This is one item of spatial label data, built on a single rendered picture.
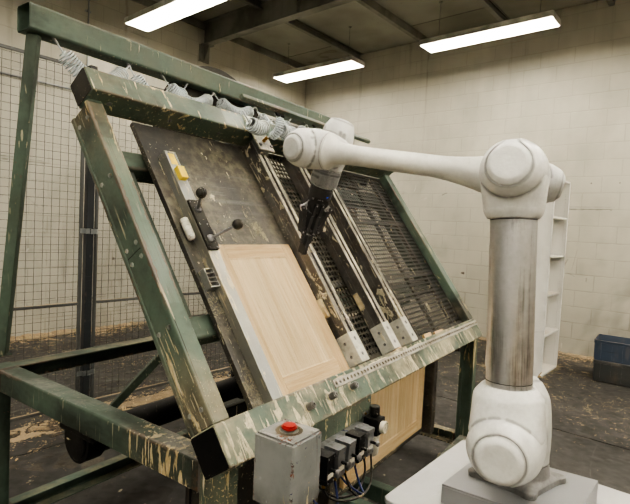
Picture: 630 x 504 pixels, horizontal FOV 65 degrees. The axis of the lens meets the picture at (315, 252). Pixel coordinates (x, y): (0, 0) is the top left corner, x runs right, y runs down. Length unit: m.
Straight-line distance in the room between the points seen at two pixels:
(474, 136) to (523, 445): 6.48
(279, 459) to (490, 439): 0.48
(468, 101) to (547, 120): 1.13
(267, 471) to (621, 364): 4.89
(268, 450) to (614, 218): 5.96
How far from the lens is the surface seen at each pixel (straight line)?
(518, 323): 1.16
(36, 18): 2.25
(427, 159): 1.39
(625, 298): 6.81
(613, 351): 5.83
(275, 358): 1.67
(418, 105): 7.93
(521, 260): 1.15
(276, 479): 1.28
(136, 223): 1.55
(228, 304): 1.62
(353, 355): 1.95
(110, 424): 1.76
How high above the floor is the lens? 1.43
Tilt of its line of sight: 3 degrees down
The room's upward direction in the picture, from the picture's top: 3 degrees clockwise
